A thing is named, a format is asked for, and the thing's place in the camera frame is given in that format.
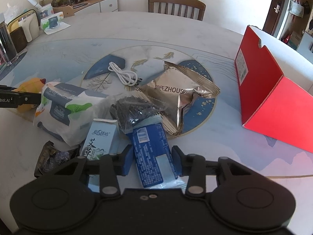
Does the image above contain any dark wooden door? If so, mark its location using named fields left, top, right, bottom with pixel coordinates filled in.
left=263, top=0, right=285, bottom=36

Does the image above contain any white wall cabinet unit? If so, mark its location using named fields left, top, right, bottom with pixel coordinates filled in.
left=274, top=0, right=313, bottom=64

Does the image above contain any black seaweed snack packet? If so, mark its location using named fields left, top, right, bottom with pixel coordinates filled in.
left=109, top=96, right=167, bottom=134

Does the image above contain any green white carton box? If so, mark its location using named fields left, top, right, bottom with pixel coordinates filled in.
left=80, top=118, right=119, bottom=160

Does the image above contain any small tissue pack on table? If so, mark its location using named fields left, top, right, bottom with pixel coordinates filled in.
left=40, top=16, right=71, bottom=35

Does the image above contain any gold foil snack bag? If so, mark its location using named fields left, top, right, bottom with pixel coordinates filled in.
left=140, top=61, right=220, bottom=136

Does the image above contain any dark candy packet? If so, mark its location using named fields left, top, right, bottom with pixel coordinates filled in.
left=34, top=141, right=80, bottom=178

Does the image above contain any red white cardboard box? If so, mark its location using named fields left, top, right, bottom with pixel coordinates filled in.
left=235, top=25, right=312, bottom=152

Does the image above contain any white drawer sideboard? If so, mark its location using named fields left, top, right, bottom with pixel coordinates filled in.
left=52, top=0, right=120, bottom=18

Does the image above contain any white tissue pack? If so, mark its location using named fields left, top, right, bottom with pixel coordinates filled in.
left=33, top=82, right=110, bottom=146

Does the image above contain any far wooden chair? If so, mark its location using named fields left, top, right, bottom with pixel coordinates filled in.
left=148, top=0, right=206, bottom=21

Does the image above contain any white hanging bag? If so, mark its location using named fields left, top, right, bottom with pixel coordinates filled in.
left=289, top=0, right=305, bottom=18

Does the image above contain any white usb cable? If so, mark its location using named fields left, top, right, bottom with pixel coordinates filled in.
left=108, top=61, right=144, bottom=87

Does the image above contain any yellow spotted toy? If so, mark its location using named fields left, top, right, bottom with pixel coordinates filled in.
left=13, top=78, right=46, bottom=113

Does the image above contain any blue wet wipes packet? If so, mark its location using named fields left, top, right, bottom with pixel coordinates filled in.
left=130, top=123, right=186, bottom=189

